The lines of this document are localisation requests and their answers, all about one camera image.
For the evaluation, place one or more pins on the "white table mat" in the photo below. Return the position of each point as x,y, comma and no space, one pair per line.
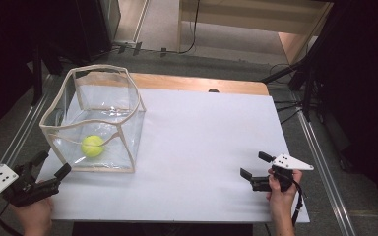
193,147

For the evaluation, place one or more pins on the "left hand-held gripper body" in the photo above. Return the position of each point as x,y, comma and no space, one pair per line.
26,190

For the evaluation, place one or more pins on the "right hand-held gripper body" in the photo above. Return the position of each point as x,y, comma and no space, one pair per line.
290,163

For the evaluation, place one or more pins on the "black tripod stand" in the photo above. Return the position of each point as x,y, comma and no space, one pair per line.
306,88

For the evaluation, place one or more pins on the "black cabinet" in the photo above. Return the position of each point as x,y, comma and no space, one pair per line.
95,26

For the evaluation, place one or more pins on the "person's right hand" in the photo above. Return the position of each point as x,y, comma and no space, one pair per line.
283,200

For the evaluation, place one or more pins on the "person's left hand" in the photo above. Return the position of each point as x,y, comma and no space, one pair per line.
34,214

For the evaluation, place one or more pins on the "light wooden furniture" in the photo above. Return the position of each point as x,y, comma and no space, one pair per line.
242,16

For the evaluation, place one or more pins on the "black floor bracket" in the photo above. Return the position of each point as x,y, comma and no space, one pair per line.
137,48

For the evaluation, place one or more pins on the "black curtain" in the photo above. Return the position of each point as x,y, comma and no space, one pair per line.
367,82
10,49

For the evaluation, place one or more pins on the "yellow tennis ball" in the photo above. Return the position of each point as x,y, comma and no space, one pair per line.
93,146

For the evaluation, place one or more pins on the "metal floor rail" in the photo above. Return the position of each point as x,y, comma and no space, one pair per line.
321,183
19,137

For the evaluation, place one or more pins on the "black upright stand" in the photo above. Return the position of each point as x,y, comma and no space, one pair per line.
37,78

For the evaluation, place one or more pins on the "clear plastic box beige trim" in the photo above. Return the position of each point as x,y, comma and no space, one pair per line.
88,111

